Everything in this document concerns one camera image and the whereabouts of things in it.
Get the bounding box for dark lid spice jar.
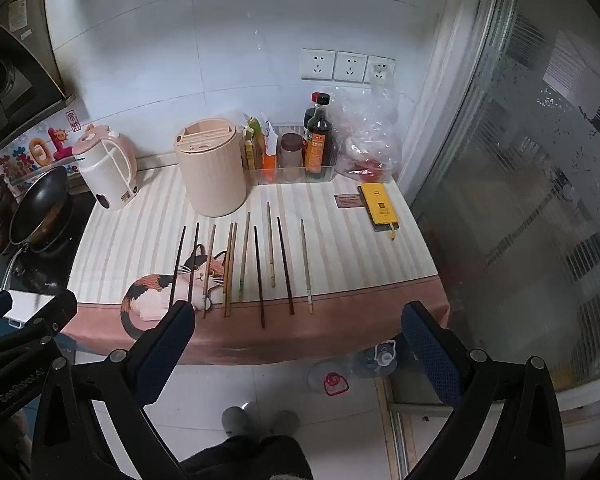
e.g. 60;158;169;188
279;132;304;169

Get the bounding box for frosted glass door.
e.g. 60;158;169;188
395;0;600;461

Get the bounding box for pale bamboo chopstick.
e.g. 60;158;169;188
300;219;314;315
238;211;252;303
266;201;277;288

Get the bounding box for white seasoning packet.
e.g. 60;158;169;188
261;120;280;156

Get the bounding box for red cap sauce bottle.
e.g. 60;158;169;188
305;92;335;179

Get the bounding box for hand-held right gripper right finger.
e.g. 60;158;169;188
401;301;567;480

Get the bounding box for dark brown chopstick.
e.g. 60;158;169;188
253;225;267;330
186;222;201;306
168;226;187;309
277;216;295;316

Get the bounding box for black induction cooktop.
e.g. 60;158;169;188
0;190;97;294

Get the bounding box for clear container with red cap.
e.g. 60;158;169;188
307;359;354;399

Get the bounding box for yellow power bank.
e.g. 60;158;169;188
357;182;401;241

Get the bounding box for person's left foot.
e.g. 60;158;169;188
221;406;256;438

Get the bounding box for grey range hood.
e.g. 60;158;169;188
0;0;77;133

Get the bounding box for pink white electric kettle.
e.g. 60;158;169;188
72;124;140;212

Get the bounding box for person's right foot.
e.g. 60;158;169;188
267;409;301;438

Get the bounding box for white wall socket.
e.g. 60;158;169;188
300;49;337;81
333;51;368;83
364;55;397;86

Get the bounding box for black frying pan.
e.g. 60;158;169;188
1;165;74;291

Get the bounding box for person's foot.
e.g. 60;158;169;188
267;409;301;438
221;406;256;438

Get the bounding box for yellow green seasoning box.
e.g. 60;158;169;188
242;117;264;171

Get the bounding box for clear plastic jug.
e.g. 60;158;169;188
349;339;407;379

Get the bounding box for person's dark trousers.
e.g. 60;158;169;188
179;434;315;480

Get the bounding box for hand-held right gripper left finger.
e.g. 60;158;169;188
30;300;197;480

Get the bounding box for beige round utensil holder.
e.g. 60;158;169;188
174;118;247;218

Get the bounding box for striped cat print tablecloth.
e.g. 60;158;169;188
60;162;452;367

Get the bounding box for clear plastic organiser tray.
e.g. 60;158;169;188
242;122;339;187

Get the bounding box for colourful wall sticker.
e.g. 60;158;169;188
0;107;88;196

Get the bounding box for brown wooden chopstick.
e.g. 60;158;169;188
227;222;239;317
223;222;234;318
202;224;217;319

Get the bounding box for wooden frame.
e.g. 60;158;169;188
374;375;417;480

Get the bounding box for clear plastic bag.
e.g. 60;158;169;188
330;85;404;184

